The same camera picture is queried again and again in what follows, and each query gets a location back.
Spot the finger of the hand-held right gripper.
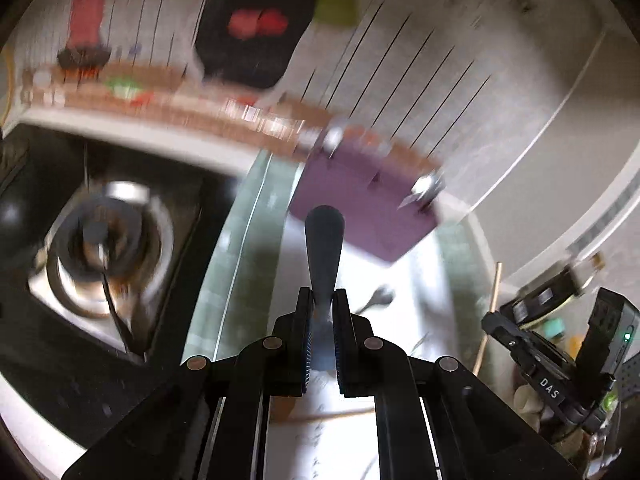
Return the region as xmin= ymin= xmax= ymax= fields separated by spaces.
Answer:
xmin=481 ymin=310 xmax=585 ymax=419

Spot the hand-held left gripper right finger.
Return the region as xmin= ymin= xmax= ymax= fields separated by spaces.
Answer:
xmin=332 ymin=287 xmax=583 ymax=480

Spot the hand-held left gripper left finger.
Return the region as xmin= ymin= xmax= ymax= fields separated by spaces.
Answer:
xmin=60 ymin=287 xmax=316 ymax=480

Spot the dark grey utensil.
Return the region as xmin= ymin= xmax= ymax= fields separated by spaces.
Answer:
xmin=305 ymin=205 xmax=346 ymax=372

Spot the purple utensil box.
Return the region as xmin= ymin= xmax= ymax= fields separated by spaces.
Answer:
xmin=289 ymin=127 xmax=442 ymax=264

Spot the wooden chopstick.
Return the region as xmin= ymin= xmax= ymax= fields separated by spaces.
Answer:
xmin=289 ymin=407 xmax=377 ymax=422
xmin=472 ymin=261 xmax=504 ymax=377

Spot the small black spoon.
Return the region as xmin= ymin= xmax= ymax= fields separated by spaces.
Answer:
xmin=354 ymin=285 xmax=397 ymax=314

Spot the black rectangular device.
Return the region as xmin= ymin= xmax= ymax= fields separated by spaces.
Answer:
xmin=500 ymin=266 xmax=588 ymax=323

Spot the green and white printed mat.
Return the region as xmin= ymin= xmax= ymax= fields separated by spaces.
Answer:
xmin=182 ymin=150 xmax=506 ymax=480

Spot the black gas stove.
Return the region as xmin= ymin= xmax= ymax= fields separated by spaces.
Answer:
xmin=0 ymin=125 xmax=238 ymax=441

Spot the stove burner with pan support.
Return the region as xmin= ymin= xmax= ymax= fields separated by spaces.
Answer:
xmin=30 ymin=180 xmax=177 ymax=356

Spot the cartoon kitchen wall sticker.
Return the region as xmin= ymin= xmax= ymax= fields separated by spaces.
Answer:
xmin=0 ymin=0 xmax=451 ymax=173

